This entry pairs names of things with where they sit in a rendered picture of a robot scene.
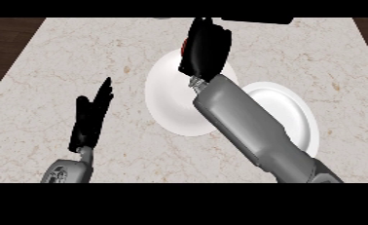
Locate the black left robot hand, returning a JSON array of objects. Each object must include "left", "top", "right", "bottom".
[{"left": 68, "top": 76, "right": 116, "bottom": 154}]

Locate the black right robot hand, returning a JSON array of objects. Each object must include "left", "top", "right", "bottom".
[{"left": 178, "top": 17, "right": 234, "bottom": 83}]

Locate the large white plate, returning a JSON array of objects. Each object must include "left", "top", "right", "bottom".
[{"left": 144, "top": 47, "right": 240, "bottom": 137}]

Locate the small white plate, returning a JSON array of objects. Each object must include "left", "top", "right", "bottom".
[{"left": 240, "top": 81, "right": 321, "bottom": 159}]

